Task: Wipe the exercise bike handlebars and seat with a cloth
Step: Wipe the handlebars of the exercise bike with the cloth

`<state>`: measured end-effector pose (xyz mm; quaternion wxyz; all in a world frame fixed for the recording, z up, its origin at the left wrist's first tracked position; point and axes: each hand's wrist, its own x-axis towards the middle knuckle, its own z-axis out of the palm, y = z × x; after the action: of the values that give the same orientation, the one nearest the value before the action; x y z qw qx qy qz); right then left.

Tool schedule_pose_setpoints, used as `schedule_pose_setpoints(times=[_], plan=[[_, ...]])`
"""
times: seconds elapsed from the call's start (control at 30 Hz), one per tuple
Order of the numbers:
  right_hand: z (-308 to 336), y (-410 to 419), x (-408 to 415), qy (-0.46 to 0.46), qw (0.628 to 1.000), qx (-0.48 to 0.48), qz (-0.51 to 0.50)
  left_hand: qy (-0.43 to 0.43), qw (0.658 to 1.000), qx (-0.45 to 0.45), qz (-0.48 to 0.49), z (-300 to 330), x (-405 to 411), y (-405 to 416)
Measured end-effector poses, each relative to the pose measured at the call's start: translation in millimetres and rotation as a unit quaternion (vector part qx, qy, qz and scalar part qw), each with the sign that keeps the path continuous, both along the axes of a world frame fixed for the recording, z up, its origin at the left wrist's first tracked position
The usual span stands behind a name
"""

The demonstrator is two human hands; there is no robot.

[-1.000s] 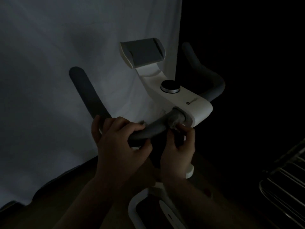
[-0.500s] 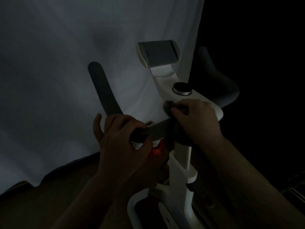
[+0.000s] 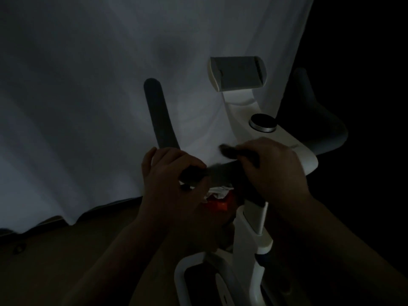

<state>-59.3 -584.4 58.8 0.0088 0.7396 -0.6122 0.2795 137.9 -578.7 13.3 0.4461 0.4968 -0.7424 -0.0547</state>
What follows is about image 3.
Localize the person's left hand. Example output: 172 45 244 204
140 147 212 234

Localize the person's right hand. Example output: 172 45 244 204
239 137 315 214

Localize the grey cleaning cloth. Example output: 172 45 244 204
180 144 261 188

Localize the white exercise bike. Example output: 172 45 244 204
143 56 349 306

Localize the person's left forearm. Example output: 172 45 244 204
60 216 179 306

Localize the person's right forearm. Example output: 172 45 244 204
274 194 408 306

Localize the grey white tablet holder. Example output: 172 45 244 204
207 56 266 93

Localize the white hanging sheet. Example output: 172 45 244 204
0 0 316 235

